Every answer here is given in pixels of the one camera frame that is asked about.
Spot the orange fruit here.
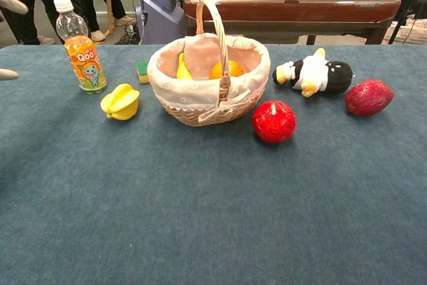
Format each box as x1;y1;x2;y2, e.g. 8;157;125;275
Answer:
209;59;245;80

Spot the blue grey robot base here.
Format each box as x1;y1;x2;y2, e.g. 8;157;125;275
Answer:
134;0;187;46

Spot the wicker basket with cloth liner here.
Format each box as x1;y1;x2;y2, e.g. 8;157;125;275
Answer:
146;0;272;128

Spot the bright red apple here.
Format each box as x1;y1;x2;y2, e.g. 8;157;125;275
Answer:
251;99;298;145

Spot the yellow banana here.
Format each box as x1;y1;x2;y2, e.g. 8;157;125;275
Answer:
175;52;195;81

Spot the blue table cloth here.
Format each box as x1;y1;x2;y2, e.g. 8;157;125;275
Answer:
0;43;427;285

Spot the green yellow sponge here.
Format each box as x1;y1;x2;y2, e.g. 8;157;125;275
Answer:
135;60;151;85

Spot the yellow starfruit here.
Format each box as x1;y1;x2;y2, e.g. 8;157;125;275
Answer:
99;83;141;121

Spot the black white penguin plush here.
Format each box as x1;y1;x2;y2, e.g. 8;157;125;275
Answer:
272;47;354;98

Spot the Qoo orange juice bottle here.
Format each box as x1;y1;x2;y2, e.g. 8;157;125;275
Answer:
53;0;108;95

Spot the brown mahjong table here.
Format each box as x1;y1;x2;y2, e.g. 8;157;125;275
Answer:
183;0;402;46

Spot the dark red fruit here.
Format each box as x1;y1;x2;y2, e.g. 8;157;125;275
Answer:
344;79;395;117

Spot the white plastic crate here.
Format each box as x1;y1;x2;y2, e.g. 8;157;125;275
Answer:
382;19;427;46

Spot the black tripod stand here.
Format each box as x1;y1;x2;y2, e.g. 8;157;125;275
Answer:
388;0;427;45

